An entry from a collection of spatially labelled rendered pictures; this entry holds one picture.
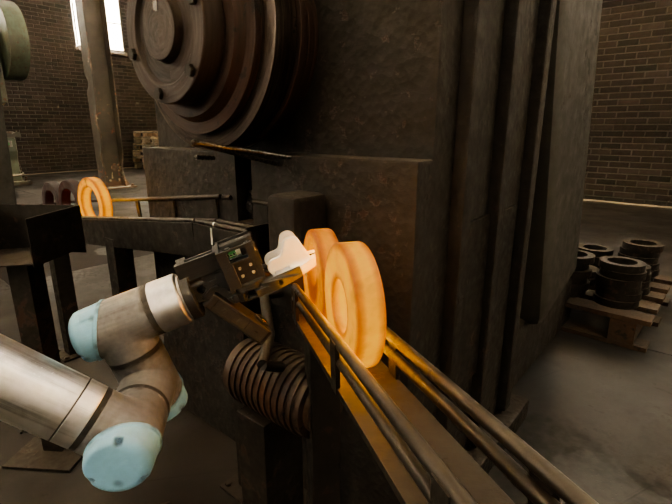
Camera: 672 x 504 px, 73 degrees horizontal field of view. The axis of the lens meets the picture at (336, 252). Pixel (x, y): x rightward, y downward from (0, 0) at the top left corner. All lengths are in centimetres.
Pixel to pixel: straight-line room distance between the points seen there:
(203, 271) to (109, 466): 25
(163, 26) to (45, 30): 1072
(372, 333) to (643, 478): 123
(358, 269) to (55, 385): 35
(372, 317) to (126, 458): 31
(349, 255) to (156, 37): 68
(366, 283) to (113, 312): 35
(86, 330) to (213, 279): 17
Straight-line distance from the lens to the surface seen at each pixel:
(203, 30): 93
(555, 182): 160
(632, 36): 687
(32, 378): 59
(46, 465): 163
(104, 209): 166
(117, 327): 67
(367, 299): 48
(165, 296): 65
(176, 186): 139
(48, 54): 1165
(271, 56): 91
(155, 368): 69
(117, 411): 60
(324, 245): 64
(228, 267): 63
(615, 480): 158
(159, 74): 107
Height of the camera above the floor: 93
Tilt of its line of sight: 15 degrees down
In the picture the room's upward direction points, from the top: straight up
